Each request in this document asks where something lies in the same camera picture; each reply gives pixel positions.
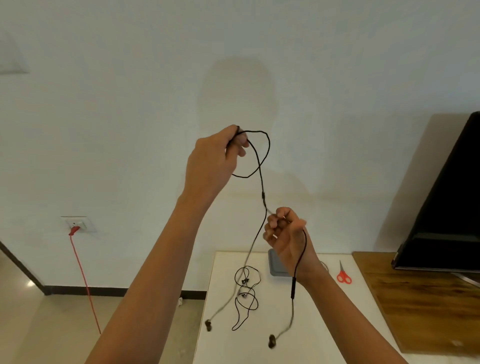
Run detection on person's left hand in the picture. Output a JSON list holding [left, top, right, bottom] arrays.
[[182, 124, 250, 211]]

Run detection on person's right hand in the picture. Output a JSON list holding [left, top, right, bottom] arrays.
[[262, 206, 323, 284]]

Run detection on grey lidded container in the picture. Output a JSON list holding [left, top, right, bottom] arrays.
[[267, 248, 297, 278]]

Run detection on black earphones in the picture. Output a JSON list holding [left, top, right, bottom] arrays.
[[204, 125, 308, 350]]

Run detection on black earphone cable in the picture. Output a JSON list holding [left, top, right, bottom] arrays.
[[231, 265, 262, 332]]

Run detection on person's left forearm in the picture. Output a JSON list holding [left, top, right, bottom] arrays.
[[85, 189, 215, 364]]

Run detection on person's right forearm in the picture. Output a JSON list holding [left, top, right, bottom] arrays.
[[298, 268, 410, 364]]

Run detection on red scissors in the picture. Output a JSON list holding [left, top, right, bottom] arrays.
[[336, 259, 353, 285]]

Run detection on wooden board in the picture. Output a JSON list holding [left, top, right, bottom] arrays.
[[351, 251, 480, 356]]

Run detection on black television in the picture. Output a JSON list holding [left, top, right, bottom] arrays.
[[391, 110, 480, 274]]

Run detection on silver television stand leg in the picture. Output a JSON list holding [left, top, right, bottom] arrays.
[[449, 272, 480, 289]]

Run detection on white wall socket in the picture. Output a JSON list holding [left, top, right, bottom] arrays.
[[60, 215, 97, 233]]

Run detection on red power cable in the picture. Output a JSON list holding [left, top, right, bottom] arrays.
[[68, 225, 103, 336]]

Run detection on white wall switch panel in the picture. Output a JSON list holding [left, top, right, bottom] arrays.
[[0, 35, 30, 75]]

